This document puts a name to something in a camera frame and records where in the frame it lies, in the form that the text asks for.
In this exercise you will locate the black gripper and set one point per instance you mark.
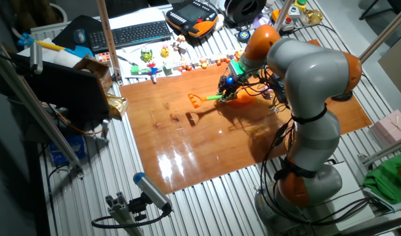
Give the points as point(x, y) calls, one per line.
point(229, 83)

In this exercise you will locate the orange green toy shovel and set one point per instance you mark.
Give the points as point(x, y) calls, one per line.
point(213, 97)

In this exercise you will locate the small doll toy purple buns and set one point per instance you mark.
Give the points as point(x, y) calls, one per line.
point(268, 94)

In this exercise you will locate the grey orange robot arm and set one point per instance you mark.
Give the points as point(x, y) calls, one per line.
point(311, 72)

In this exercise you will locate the blue yellow toy shovel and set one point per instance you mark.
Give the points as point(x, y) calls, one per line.
point(49, 46)

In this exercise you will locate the red berry toy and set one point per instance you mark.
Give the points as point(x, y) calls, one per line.
point(219, 62)
point(227, 60)

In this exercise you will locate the yellow orange duck toy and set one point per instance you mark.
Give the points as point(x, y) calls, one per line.
point(204, 64)

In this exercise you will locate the yellow white animal toy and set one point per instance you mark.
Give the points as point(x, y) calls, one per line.
point(239, 54)

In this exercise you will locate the red yellow toy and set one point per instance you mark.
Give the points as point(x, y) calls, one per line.
point(188, 67)

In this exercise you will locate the red ball toy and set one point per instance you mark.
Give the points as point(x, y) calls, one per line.
point(180, 69)

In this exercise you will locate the round black disc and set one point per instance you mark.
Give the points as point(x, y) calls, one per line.
point(243, 36)

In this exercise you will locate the small green toy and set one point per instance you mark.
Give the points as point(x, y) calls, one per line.
point(167, 69)

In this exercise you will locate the brown white figure toy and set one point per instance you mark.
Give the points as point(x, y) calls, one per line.
point(179, 44)

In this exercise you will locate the white egg-shaped toy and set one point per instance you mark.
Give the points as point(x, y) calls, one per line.
point(220, 22)

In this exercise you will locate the yellow chick toy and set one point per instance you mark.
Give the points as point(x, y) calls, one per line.
point(165, 51)

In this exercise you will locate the red blue plane toy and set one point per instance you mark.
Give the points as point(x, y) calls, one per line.
point(153, 71)

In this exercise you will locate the translucent plastic bag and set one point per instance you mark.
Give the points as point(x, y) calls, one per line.
point(261, 22)

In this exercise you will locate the black filament spool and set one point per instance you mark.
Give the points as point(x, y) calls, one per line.
point(246, 11)

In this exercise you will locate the black orange teach pendant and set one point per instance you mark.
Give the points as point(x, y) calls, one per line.
point(192, 16)

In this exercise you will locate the green frog toy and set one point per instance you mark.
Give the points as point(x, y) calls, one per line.
point(146, 55)

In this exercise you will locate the grey box red button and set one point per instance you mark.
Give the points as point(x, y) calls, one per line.
point(287, 24)

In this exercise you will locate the orange button box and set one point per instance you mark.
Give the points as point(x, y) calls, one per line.
point(276, 15)

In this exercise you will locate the green block toy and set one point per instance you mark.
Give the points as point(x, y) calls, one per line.
point(136, 69)

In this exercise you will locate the small grey button box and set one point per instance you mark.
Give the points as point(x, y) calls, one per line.
point(293, 12)

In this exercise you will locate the gold foil bag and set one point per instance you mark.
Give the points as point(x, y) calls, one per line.
point(117, 105)

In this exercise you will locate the white paper sheet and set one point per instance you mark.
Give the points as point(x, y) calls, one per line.
point(124, 54)

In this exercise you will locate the black keyboard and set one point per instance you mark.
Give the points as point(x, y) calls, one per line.
point(131, 34)

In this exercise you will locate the black stand base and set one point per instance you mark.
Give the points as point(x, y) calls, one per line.
point(342, 96)

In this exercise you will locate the gold crumpled ornament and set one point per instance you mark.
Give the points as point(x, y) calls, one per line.
point(312, 17)

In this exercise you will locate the yellow box green button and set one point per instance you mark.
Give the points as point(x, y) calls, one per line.
point(300, 5)

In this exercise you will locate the colourful cube block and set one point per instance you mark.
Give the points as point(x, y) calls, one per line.
point(104, 58)

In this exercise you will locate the cardboard box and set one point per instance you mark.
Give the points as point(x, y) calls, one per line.
point(98, 70)

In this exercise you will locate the grey computer mouse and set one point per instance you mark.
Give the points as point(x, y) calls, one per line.
point(79, 36)

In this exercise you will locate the black flat panel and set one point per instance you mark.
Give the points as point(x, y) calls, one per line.
point(65, 91)

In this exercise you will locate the pink gift box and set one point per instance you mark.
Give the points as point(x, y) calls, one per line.
point(392, 126)

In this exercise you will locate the blue packet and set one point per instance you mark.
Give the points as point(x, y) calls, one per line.
point(67, 150)

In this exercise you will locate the black mouse pad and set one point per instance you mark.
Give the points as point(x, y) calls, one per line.
point(64, 34)

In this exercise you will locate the green cloth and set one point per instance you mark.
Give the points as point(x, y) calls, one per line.
point(387, 178)

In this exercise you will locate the silver cylinder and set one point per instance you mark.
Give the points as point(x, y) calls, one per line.
point(36, 57)

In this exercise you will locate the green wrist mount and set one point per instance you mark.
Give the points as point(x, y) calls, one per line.
point(237, 68)

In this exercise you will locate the short aluminium post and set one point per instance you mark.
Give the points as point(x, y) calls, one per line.
point(283, 14)

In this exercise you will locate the silver depth camera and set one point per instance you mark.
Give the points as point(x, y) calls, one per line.
point(151, 190)

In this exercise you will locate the brown frame post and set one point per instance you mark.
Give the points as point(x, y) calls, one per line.
point(109, 39)

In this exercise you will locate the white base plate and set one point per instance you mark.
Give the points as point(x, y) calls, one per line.
point(354, 190)

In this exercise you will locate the aluminium profile mount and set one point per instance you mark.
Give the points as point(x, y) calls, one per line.
point(119, 213)

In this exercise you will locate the aluminium rail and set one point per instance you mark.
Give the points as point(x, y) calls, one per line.
point(384, 150)

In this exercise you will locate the long aluminium post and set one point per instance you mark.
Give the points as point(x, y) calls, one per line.
point(385, 32)

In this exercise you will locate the aluminium frame beam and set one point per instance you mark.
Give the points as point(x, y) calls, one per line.
point(36, 108)

